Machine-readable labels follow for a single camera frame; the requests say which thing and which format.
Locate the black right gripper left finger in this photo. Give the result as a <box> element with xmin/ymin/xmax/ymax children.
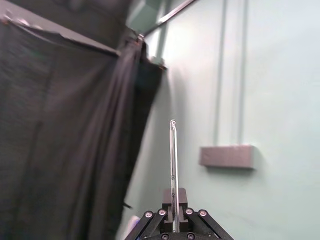
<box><xmin>128</xmin><ymin>188</ymin><xmax>175</xmax><ymax>240</ymax></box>

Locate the pale wall conduit strip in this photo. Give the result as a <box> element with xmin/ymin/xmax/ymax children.
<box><xmin>214</xmin><ymin>0</ymin><xmax>249</xmax><ymax>147</ymax></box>

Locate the black cloth curtain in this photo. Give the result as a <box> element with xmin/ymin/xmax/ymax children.
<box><xmin>0</xmin><ymin>0</ymin><xmax>168</xmax><ymax>240</ymax></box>

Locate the clear glass thermometer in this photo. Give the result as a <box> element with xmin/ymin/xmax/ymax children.
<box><xmin>169</xmin><ymin>119</ymin><xmax>181</xmax><ymax>233</ymax></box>

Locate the grey wall-mounted box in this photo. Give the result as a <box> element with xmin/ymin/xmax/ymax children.
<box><xmin>199</xmin><ymin>144</ymin><xmax>257</xmax><ymax>171</ymax></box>

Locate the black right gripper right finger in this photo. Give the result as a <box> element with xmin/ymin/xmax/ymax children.
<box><xmin>174</xmin><ymin>187</ymin><xmax>223</xmax><ymax>240</ymax></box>

